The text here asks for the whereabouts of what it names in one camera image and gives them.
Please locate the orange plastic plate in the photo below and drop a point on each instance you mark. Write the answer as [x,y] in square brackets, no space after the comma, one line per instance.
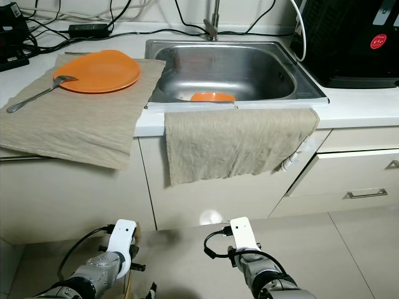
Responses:
[100,70]

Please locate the silver metal fork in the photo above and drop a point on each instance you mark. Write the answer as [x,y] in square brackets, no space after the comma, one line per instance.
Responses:
[63,80]

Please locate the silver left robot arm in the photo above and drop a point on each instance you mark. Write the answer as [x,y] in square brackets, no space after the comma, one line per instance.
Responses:
[93,277]

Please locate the cream kitchen base cabinet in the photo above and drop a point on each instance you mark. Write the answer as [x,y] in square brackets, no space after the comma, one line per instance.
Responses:
[75,199]

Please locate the white corrugated tube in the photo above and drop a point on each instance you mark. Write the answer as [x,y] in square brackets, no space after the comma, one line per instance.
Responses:
[290,163]

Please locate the stainless steel sink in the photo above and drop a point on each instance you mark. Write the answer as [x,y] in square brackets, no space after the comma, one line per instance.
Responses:
[237,65]

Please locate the black power strip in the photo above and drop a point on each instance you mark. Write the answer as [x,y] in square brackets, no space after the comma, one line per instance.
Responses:
[14,61]

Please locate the black power adapter brick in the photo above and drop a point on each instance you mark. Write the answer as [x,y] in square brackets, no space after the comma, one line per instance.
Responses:
[88,30]

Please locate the chrome faucet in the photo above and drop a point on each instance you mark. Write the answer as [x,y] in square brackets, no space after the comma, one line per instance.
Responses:
[212,30]

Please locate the black battery charger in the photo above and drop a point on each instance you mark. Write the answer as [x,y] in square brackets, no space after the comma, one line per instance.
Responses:
[12,28]

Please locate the black countertop appliance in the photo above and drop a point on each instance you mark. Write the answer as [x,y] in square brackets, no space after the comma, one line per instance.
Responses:
[349,43]

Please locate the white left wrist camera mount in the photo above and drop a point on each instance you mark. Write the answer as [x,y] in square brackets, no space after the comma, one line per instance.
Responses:
[123,233]

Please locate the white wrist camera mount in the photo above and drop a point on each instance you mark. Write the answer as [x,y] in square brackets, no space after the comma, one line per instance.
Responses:
[242,232]
[123,233]

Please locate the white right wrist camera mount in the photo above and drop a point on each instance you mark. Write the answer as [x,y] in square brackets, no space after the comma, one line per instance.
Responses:
[242,232]

